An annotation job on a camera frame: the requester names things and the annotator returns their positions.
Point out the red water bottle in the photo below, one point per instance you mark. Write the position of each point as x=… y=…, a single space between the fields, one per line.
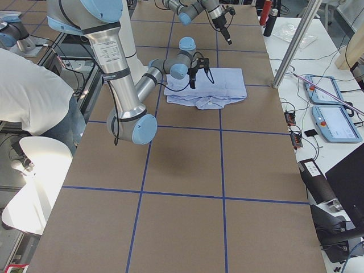
x=265 y=12

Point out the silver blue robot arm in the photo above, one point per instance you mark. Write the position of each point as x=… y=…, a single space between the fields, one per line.
x=216 y=14
x=100 y=23

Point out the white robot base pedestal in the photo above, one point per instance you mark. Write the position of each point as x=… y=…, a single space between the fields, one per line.
x=137 y=69

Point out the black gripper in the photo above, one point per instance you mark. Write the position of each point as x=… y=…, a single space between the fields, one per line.
x=194 y=71
x=219 y=23

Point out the person in white shirt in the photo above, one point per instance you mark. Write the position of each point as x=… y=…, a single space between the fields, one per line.
x=41 y=101

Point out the black monitor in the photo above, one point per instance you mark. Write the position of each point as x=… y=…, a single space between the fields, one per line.
x=346 y=181

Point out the reacher grabber stick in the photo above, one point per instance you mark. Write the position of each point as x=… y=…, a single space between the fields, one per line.
x=329 y=94

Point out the black labelled box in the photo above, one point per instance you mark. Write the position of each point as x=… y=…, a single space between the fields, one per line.
x=315 y=181

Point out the clear plastic bag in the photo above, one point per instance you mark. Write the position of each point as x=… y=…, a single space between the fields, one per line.
x=287 y=31

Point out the black water bottle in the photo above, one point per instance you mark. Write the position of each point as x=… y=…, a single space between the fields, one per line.
x=270 y=22

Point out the blue teach pendant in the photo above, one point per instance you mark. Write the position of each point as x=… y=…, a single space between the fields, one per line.
x=334 y=124
x=327 y=83

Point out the upper blue teach pendant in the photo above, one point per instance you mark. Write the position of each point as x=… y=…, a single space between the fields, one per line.
x=327 y=83

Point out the light blue striped shirt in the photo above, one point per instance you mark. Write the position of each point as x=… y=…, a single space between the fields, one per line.
x=225 y=86

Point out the lower blue teach pendant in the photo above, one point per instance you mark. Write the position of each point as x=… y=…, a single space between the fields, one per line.
x=334 y=124

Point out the aluminium frame post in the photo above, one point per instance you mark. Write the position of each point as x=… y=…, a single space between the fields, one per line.
x=304 y=24

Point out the white round stool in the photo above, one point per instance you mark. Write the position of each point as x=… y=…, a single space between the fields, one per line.
x=30 y=208

